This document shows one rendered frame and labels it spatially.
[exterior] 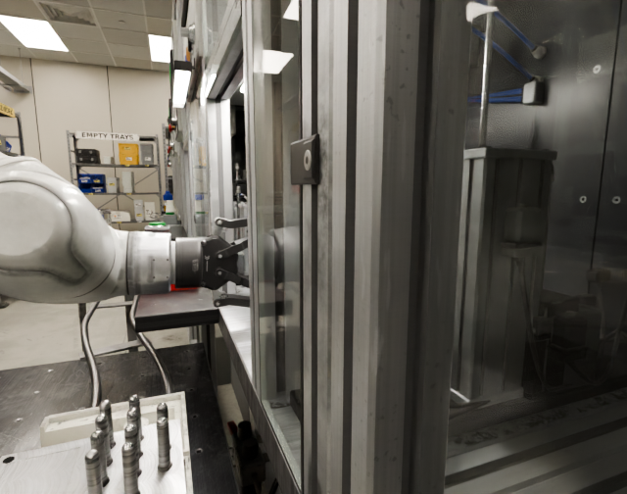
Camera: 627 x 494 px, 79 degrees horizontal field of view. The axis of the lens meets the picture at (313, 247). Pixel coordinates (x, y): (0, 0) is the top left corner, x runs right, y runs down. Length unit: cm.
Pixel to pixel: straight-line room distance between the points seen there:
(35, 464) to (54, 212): 19
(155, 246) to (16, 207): 22
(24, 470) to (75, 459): 3
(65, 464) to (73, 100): 810
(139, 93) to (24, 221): 793
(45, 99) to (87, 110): 64
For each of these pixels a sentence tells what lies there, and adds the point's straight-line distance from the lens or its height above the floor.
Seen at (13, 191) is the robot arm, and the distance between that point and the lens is 38.
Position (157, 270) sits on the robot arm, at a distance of 55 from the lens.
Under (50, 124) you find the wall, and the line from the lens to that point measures 836.
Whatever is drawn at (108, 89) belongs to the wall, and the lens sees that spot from 832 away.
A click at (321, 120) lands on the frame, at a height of 116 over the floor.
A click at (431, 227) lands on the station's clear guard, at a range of 16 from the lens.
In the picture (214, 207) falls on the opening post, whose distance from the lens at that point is 77.
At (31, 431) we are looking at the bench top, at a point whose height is 68.
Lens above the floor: 112
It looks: 9 degrees down
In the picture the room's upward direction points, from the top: straight up
